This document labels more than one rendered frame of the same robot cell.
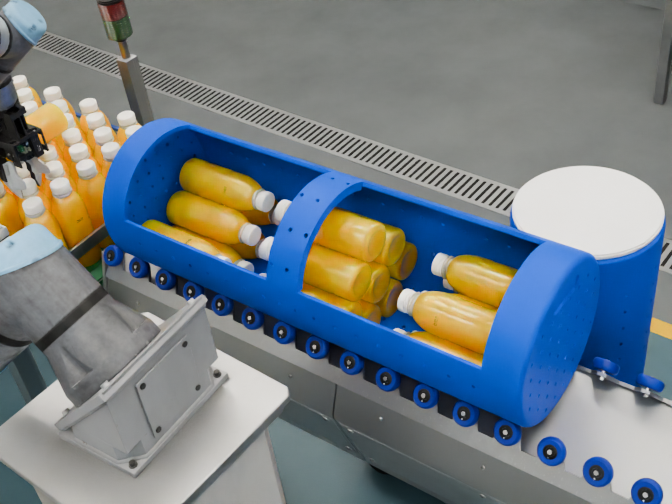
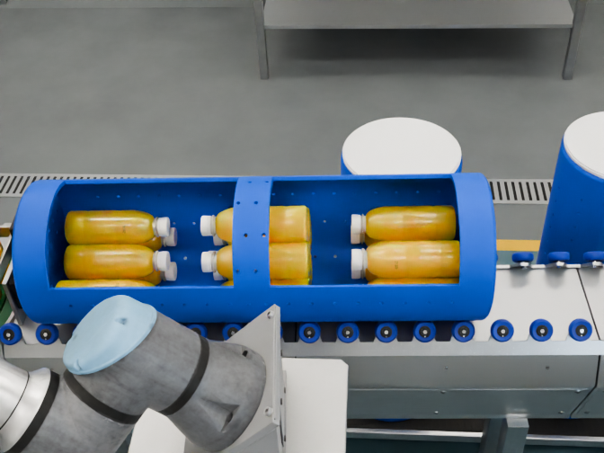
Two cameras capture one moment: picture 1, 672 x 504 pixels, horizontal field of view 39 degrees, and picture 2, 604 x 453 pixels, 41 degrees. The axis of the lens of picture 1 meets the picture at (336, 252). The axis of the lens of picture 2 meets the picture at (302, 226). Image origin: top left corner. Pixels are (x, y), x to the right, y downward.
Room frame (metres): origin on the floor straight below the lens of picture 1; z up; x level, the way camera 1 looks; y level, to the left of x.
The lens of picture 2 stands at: (0.28, 0.64, 2.19)
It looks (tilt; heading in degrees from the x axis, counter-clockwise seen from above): 42 degrees down; 323
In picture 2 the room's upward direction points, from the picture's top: 3 degrees counter-clockwise
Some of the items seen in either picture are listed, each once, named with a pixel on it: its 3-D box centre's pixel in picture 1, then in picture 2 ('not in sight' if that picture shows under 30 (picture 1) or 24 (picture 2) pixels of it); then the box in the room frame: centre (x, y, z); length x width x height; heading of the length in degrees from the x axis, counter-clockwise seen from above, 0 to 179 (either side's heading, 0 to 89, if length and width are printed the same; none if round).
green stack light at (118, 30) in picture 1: (117, 25); not in sight; (2.12, 0.44, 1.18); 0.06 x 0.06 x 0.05
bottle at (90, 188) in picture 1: (99, 205); not in sight; (1.66, 0.49, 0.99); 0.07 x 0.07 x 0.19
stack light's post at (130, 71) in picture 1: (175, 230); not in sight; (2.12, 0.44, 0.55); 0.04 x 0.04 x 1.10; 49
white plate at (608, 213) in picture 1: (586, 210); (401, 152); (1.36, -0.48, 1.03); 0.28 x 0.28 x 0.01
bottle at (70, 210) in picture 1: (74, 224); not in sight; (1.60, 0.54, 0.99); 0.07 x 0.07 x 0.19
